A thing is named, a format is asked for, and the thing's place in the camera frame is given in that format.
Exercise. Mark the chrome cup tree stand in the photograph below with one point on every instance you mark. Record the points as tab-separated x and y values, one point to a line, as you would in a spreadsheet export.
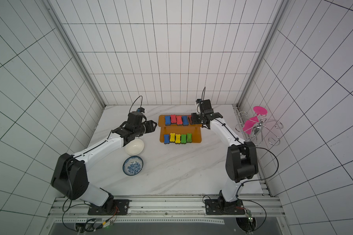
257	136

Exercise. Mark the green bottom eraser left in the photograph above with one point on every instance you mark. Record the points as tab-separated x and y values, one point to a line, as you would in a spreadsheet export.
183	139

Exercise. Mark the blue eraser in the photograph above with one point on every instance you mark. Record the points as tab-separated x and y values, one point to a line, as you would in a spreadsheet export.
166	139
167	120
185	121

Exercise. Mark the orange two-tier shelf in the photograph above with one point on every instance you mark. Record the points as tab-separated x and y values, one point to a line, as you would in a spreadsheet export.
195	130

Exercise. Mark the blue bottom eraser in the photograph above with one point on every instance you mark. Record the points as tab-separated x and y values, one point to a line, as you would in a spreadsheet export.
166	139

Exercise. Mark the pink disc top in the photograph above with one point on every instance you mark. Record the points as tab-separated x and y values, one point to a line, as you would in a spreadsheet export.
260	111

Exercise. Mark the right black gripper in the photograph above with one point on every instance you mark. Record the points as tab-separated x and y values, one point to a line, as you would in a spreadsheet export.
200	118

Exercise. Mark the yellow bottom eraser left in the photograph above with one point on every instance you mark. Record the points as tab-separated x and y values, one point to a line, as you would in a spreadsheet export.
172	137

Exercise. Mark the white upturned bowl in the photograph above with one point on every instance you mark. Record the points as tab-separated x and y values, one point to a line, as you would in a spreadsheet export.
134	147

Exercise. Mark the pink disc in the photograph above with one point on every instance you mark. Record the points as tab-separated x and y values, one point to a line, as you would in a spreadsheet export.
249	125
260	111

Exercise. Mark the yellow bottom eraser right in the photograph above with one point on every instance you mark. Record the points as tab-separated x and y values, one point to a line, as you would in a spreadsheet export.
178	138

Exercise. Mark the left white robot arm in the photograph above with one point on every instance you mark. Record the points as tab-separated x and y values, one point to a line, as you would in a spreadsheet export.
70	175

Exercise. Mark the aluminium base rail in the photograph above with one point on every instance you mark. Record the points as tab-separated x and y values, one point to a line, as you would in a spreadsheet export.
170	215

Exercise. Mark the green eraser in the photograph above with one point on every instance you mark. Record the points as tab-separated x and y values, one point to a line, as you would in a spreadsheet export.
189	137
183	139

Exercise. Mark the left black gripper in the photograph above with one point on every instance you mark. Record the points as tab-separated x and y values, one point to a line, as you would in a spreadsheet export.
151	128

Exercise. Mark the yellow eraser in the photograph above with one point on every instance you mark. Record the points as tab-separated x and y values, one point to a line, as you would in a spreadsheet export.
172	137
178	138

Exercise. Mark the blue patterned bowl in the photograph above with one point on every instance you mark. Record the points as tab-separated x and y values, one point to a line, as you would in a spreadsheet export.
132	165

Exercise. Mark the green bottom eraser right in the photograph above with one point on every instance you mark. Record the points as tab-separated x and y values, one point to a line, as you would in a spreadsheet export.
189	137

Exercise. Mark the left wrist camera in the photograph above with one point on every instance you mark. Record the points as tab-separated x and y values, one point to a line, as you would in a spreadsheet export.
141	110

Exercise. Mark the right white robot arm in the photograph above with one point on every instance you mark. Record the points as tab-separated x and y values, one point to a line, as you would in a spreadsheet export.
241	160

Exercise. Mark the pink disc middle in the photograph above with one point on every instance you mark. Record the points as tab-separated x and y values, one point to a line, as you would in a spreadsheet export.
249	125

